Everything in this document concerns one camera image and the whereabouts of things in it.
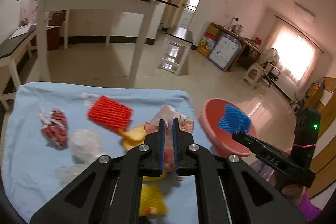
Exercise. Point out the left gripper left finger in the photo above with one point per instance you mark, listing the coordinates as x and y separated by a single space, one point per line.
161 143

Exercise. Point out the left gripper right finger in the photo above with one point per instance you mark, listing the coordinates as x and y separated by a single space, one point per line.
175 130

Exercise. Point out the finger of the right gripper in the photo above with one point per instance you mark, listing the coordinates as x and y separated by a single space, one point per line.
245 139

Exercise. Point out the white plastic bag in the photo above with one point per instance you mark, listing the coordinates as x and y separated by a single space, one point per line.
168 114

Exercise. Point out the orange peel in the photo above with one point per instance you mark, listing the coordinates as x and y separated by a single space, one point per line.
132 138

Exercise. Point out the blue foam fruit net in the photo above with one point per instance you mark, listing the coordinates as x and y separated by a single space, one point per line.
234 120

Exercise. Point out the red foam fruit net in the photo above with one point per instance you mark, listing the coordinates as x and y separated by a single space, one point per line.
110 114

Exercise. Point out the yellow foam fruit net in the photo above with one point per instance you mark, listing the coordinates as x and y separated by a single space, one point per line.
151 196

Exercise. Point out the clear plastic film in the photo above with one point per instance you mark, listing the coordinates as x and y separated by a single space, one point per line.
85 146

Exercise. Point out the dark red wrapper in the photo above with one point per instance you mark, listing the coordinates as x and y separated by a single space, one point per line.
54 126

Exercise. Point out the yellow snack wrapper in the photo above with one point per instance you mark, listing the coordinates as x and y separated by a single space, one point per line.
152 179

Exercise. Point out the pink plastic trash bucket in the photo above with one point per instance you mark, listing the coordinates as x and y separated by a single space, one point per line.
213 111

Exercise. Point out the person's right hand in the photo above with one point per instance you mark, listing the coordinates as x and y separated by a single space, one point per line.
293 193

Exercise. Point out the purple plastic stool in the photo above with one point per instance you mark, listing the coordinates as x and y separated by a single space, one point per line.
261 168

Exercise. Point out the white plastic stool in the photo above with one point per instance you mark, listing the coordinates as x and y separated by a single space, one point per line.
254 74

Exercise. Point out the office chair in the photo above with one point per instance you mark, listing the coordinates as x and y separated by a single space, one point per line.
268 62

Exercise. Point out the wooden desk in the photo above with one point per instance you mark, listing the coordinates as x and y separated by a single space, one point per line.
244 42

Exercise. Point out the kids drawing board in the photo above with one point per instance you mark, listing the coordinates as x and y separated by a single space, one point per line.
225 51

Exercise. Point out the white stool dark top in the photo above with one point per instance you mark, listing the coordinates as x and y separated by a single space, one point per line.
175 49

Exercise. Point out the colourful cardboard box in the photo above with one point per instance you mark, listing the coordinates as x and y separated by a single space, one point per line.
206 44

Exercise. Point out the light blue table cloth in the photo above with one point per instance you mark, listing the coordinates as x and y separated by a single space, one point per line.
30 159

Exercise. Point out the white table glass top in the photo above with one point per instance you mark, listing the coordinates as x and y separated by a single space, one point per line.
144 7

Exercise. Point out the white bench dark top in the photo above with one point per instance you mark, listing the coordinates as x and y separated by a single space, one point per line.
11 49

